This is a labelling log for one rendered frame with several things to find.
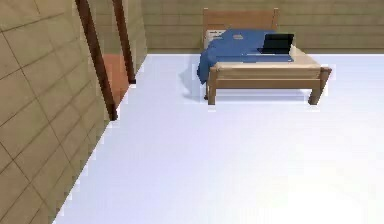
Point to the blue blanket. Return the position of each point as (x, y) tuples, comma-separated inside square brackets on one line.
[(233, 48)]

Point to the white pillow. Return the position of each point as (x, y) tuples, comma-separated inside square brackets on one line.
[(213, 34)]

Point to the wooden bed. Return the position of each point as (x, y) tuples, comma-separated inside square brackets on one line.
[(266, 74)]

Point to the black laptop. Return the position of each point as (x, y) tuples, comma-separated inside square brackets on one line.
[(277, 44)]

